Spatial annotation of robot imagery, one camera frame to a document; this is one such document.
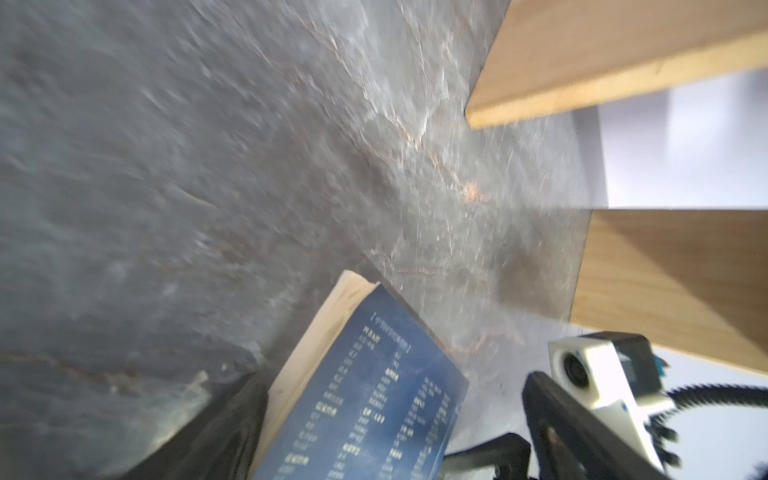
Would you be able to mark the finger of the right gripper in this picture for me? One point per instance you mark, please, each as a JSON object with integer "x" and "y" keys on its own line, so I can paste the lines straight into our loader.
{"x": 508, "y": 454}

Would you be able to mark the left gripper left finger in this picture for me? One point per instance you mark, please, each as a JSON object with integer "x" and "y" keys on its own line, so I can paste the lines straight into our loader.
{"x": 218, "y": 443}

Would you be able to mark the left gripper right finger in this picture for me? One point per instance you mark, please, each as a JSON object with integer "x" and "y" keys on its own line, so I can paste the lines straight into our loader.
{"x": 571, "y": 443}

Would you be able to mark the dark blue book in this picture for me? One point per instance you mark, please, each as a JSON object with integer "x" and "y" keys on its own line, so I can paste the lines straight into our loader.
{"x": 368, "y": 393}

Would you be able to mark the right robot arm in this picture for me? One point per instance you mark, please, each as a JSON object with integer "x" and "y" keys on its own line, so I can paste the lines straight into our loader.
{"x": 695, "y": 396}

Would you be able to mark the wooden two-tier bookshelf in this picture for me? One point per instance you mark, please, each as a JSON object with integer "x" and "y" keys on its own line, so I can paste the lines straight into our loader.
{"x": 670, "y": 100}

